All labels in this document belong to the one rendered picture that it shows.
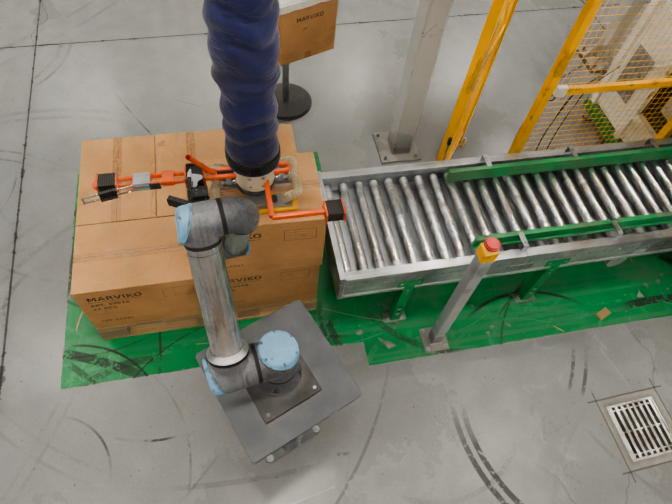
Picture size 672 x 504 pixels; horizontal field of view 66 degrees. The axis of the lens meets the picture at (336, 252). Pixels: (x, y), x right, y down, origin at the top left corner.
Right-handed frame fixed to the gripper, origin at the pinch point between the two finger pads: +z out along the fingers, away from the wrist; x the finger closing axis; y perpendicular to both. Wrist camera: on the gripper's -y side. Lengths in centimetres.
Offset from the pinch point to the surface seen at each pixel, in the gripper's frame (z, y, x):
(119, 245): 6, -42, -54
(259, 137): -10.0, 29.4, 29.5
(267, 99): -7, 33, 45
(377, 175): 31, 97, -50
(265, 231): -19.2, 28.7, -18.9
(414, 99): 95, 139, -55
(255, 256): -19.1, 23.3, -39.0
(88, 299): -18, -58, -60
